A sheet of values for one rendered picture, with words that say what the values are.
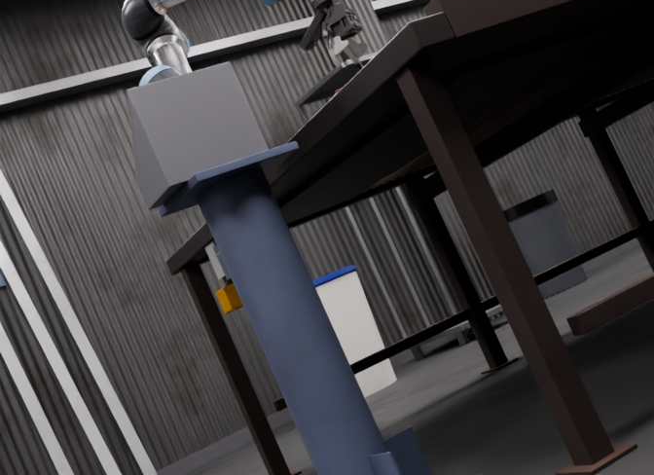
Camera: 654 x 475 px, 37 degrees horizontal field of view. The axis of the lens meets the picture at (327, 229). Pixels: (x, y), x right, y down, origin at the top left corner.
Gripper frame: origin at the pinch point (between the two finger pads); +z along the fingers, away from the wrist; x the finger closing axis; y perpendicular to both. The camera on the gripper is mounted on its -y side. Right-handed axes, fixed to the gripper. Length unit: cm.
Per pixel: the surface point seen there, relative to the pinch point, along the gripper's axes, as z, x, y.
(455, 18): 15, -57, 47
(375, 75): 17, -54, 26
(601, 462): 104, -59, 37
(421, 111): 29, -57, 33
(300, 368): 66, -53, -19
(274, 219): 33, -47, -13
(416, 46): 18, -64, 40
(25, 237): -46, 148, -265
